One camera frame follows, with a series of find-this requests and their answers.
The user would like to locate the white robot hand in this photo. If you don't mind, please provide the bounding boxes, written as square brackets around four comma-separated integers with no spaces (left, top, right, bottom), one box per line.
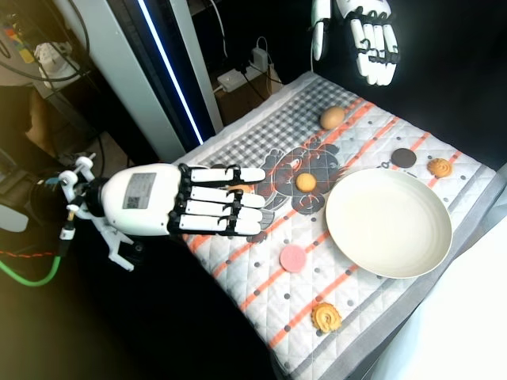
[101,161,268,238]
[311,0,399,86]

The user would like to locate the cream round plate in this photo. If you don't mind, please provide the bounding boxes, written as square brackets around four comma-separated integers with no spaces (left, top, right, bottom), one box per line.
[325,168,453,280]

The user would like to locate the black curtain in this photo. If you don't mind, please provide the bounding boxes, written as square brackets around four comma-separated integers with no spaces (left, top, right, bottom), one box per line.
[273,0,507,169]

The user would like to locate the white plug adapter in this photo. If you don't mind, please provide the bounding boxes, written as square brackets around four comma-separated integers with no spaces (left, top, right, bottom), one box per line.
[251,37,274,69]

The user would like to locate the dark brown round cookie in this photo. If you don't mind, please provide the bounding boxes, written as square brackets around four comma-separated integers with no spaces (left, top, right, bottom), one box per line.
[391,147,417,168]

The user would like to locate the blue light strip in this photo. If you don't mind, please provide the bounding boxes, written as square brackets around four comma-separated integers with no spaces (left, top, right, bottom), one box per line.
[136,0,205,146]

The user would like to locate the swirled butter cookie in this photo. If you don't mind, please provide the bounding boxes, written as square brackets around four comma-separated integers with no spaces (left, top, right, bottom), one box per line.
[311,302,343,333]
[426,158,454,179]

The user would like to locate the cardboard box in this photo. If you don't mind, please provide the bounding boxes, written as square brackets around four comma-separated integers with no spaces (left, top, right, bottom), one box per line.
[213,73,284,126]

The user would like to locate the white power strip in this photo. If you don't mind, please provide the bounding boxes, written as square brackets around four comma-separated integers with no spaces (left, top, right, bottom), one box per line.
[216,66,265,93]

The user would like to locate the grey metal pillar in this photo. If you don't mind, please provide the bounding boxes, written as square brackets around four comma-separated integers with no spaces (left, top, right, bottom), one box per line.
[53,0,223,162]

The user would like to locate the round orange biscuit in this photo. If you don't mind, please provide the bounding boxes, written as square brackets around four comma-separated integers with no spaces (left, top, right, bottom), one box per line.
[295,172,318,194]

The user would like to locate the white plastic object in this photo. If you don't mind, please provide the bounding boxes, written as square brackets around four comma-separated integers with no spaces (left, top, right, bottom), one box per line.
[34,40,82,82]

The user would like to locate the pink round cookie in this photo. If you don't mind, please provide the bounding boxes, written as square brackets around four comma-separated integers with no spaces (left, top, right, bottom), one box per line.
[280,244,307,273]

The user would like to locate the grey quilt with printed bear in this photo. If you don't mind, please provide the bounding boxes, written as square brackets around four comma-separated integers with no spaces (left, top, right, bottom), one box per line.
[173,70,498,377]

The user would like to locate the coloured toy blocks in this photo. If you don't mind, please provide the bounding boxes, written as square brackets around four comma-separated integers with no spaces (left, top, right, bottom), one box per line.
[6,21,36,64]

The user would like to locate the orange braided cable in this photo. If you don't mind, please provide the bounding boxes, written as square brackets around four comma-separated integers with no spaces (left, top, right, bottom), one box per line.
[0,249,57,260]

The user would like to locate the green cable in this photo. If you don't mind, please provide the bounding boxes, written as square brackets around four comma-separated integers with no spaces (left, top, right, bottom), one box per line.
[0,237,63,287]

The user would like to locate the thick black cable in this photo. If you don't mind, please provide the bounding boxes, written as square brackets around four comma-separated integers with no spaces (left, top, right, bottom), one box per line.
[0,0,93,85]

